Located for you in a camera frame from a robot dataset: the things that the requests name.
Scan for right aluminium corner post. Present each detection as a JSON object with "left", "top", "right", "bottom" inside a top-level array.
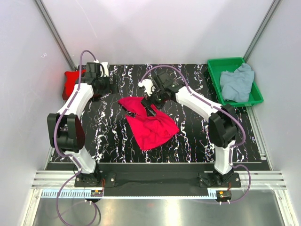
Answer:
[{"left": 243, "top": 0, "right": 282, "bottom": 62}]

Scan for grey blue t shirt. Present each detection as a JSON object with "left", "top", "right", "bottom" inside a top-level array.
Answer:
[{"left": 220, "top": 63, "right": 255, "bottom": 103}]

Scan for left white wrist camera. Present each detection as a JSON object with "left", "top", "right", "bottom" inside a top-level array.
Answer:
[{"left": 100, "top": 62, "right": 109, "bottom": 77}]

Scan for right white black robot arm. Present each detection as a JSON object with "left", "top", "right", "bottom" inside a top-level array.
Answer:
[{"left": 138, "top": 72, "right": 238, "bottom": 187}]

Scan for orange connector box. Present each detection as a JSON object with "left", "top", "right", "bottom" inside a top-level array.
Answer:
[
  {"left": 91, "top": 188, "right": 104, "bottom": 197},
  {"left": 217, "top": 190, "right": 232, "bottom": 200}
]

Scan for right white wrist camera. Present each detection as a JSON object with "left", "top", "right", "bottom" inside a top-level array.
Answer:
[{"left": 138, "top": 79, "right": 155, "bottom": 97}]

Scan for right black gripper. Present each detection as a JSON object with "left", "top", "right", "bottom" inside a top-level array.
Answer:
[{"left": 140, "top": 85, "right": 166, "bottom": 117}]

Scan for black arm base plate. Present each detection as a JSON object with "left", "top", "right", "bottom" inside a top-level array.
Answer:
[{"left": 75, "top": 163, "right": 241, "bottom": 191}]

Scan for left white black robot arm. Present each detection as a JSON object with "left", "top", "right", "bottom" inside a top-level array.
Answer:
[{"left": 47, "top": 60, "right": 118, "bottom": 186}]

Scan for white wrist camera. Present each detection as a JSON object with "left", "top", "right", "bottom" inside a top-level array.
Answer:
[
  {"left": 138, "top": 79, "right": 155, "bottom": 97},
  {"left": 100, "top": 62, "right": 109, "bottom": 77}
]

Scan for folded dark red t shirt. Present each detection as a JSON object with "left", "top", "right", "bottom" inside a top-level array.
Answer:
[{"left": 62, "top": 87, "right": 71, "bottom": 101}]

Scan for green plastic bin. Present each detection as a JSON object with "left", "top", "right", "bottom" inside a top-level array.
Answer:
[{"left": 207, "top": 57, "right": 264, "bottom": 107}]

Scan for aluminium front rail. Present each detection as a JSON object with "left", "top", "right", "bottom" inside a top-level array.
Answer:
[{"left": 32, "top": 171, "right": 286, "bottom": 190}]

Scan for right orange connector box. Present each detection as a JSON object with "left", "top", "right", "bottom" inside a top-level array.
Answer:
[{"left": 217, "top": 190, "right": 232, "bottom": 200}]

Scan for left aluminium corner post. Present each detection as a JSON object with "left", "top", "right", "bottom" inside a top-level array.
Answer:
[{"left": 33, "top": 0, "right": 76, "bottom": 70}]

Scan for white slotted cable duct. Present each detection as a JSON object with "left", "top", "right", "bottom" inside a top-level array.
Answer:
[{"left": 41, "top": 189, "right": 217, "bottom": 200}]

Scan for left orange connector box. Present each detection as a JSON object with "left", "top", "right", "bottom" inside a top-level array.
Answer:
[{"left": 91, "top": 188, "right": 104, "bottom": 197}]

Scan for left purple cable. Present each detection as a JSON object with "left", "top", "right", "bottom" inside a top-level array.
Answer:
[{"left": 53, "top": 49, "right": 102, "bottom": 224}]

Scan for aluminium corner post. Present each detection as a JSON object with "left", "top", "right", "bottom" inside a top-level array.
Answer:
[
  {"left": 243, "top": 0, "right": 282, "bottom": 62},
  {"left": 33, "top": 0, "right": 76, "bottom": 70}
]

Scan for magenta t shirt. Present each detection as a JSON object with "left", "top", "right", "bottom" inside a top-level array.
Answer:
[{"left": 118, "top": 97, "right": 179, "bottom": 151}]

